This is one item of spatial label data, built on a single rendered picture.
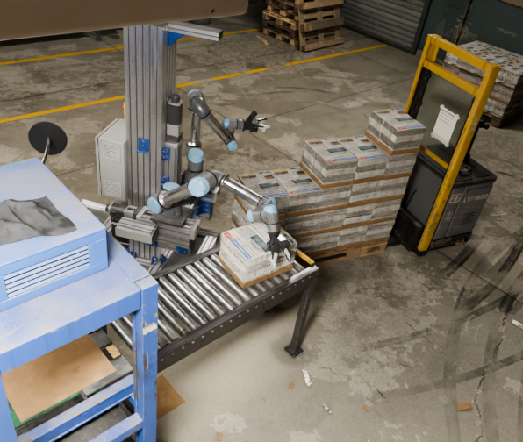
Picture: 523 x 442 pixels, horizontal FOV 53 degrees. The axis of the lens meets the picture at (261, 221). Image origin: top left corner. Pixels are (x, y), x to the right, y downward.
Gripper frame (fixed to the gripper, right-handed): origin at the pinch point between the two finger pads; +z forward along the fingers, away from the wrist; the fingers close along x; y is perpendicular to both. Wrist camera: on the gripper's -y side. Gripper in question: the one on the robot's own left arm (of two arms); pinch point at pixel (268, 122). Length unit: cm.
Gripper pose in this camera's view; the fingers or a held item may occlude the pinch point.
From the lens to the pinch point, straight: 407.8
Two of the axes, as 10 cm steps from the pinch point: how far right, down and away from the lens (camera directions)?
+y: -1.6, 7.2, 6.8
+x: 2.0, 7.0, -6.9
